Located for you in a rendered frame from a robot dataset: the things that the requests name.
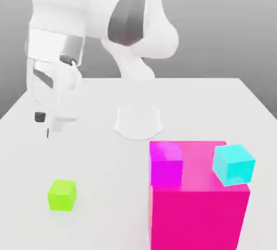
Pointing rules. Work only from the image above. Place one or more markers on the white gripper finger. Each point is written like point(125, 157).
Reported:
point(59, 123)
point(40, 117)

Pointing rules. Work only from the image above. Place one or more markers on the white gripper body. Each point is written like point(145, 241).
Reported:
point(62, 94)

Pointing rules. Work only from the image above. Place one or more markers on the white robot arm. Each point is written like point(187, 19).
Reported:
point(134, 63)

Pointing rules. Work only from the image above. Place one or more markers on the small green cube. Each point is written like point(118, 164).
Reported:
point(61, 195)

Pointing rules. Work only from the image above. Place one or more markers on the small magenta cube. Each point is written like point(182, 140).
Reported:
point(165, 167)

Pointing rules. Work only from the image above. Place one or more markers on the small cyan cube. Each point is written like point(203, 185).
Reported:
point(234, 165)

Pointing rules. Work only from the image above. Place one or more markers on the large pink box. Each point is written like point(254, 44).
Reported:
point(199, 217)

